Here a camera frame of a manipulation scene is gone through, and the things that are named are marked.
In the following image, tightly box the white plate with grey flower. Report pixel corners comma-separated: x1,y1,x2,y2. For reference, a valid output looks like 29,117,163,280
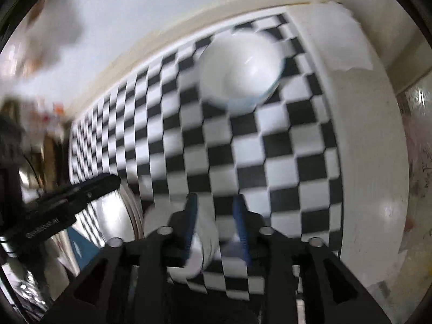
89,184,144,247

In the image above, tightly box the white ceramic bowl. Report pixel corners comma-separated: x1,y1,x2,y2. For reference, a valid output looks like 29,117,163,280
143,201,220,281
198,31,287,113

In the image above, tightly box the black and white checkered tablecloth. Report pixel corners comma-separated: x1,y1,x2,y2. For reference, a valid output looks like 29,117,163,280
67,13,345,301

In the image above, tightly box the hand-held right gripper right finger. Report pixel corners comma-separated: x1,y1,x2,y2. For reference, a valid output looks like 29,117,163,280
232,195,392,324

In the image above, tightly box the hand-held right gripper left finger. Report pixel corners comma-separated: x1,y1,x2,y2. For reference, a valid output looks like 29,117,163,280
40,192,200,324

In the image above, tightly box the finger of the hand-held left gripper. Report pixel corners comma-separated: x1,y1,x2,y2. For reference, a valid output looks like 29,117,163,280
25,173,122,211

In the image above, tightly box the white paper napkin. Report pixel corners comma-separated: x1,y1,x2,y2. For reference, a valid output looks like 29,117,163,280
332,2,373,72

